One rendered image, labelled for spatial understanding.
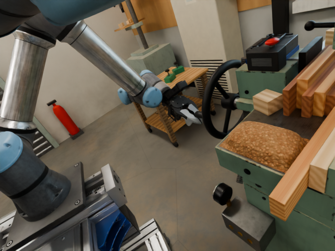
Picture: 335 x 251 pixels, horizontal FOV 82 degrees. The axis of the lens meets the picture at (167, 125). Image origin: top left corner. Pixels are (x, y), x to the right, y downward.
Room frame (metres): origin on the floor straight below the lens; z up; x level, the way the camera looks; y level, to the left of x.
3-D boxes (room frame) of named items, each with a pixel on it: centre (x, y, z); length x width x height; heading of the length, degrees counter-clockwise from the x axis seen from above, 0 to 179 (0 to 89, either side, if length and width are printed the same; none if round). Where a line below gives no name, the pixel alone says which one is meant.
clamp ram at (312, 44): (0.42, -0.36, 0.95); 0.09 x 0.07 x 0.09; 117
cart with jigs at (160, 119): (1.84, -0.14, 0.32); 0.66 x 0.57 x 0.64; 116
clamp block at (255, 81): (0.47, -0.33, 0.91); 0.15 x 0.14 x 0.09; 117
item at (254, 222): (0.30, -0.10, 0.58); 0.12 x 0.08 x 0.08; 27
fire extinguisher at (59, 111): (2.72, 1.32, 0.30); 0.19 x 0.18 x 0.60; 28
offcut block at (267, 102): (0.36, -0.23, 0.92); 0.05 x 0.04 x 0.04; 9
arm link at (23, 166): (0.49, 0.44, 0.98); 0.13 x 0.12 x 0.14; 26
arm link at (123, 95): (0.79, 0.07, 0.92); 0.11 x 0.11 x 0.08; 26
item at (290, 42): (0.47, -0.32, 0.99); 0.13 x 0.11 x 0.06; 117
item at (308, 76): (0.35, -0.35, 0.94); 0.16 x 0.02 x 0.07; 117
